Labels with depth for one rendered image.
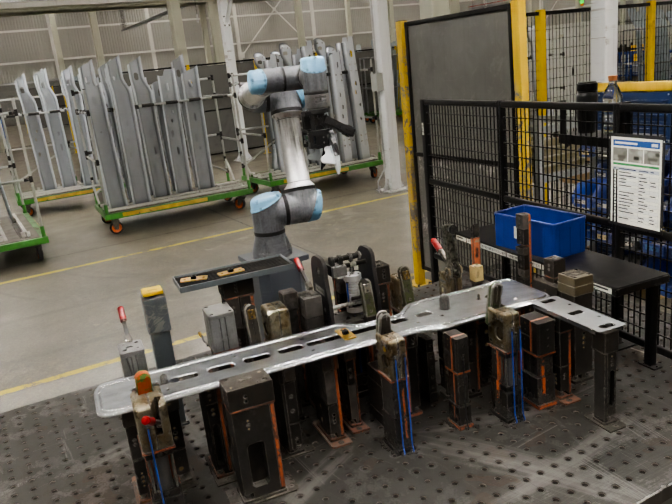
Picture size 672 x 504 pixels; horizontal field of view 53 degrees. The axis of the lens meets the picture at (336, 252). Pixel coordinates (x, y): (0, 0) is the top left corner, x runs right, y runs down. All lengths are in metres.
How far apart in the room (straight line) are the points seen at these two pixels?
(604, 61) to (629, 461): 4.75
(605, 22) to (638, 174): 4.06
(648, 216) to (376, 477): 1.19
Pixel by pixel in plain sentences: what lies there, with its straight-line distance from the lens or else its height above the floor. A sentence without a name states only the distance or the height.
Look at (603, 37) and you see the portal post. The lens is 6.33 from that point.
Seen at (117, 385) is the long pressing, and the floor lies 1.00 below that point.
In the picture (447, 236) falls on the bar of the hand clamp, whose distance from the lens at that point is 2.24.
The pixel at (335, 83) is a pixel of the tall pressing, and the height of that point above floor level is 1.46.
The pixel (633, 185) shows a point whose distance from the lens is 2.37.
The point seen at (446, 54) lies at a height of 1.74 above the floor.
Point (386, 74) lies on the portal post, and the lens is 8.96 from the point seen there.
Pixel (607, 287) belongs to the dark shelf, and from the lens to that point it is 2.21.
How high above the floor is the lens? 1.77
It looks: 16 degrees down
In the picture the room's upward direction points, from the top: 6 degrees counter-clockwise
